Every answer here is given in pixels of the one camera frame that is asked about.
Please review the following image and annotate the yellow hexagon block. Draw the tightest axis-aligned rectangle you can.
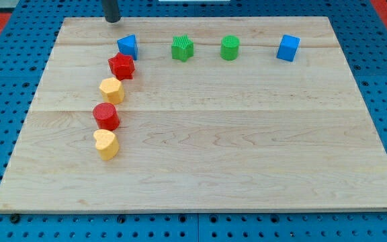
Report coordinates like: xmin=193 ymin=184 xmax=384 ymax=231
xmin=99 ymin=77 xmax=125 ymax=104

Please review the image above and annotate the red star block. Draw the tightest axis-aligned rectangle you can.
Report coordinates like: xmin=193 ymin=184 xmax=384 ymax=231
xmin=108 ymin=52 xmax=135 ymax=81

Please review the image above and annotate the green cylinder block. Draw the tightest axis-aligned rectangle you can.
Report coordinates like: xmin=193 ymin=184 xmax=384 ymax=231
xmin=220 ymin=35 xmax=240 ymax=61

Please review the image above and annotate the green star block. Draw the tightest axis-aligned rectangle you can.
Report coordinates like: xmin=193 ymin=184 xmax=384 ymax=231
xmin=171 ymin=34 xmax=194 ymax=62

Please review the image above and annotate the red cylinder block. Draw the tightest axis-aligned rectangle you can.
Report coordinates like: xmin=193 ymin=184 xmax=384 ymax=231
xmin=93 ymin=102 xmax=120 ymax=131

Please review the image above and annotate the blue cube block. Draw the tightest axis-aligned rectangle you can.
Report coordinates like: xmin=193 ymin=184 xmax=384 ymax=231
xmin=276 ymin=34 xmax=300 ymax=62

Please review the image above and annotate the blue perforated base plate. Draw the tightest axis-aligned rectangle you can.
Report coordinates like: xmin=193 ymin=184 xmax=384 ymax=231
xmin=0 ymin=0 xmax=387 ymax=241

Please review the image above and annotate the yellow heart block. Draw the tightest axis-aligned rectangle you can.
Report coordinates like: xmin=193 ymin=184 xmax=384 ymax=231
xmin=93 ymin=129 xmax=120 ymax=161

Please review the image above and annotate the blue triangular prism block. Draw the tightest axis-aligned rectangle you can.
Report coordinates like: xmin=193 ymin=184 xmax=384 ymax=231
xmin=117 ymin=34 xmax=138 ymax=61

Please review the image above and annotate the light wooden board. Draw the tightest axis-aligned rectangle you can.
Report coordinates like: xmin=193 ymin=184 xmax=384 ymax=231
xmin=0 ymin=17 xmax=387 ymax=214

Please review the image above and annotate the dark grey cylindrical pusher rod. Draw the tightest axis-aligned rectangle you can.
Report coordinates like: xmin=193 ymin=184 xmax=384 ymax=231
xmin=101 ymin=0 xmax=121 ymax=23

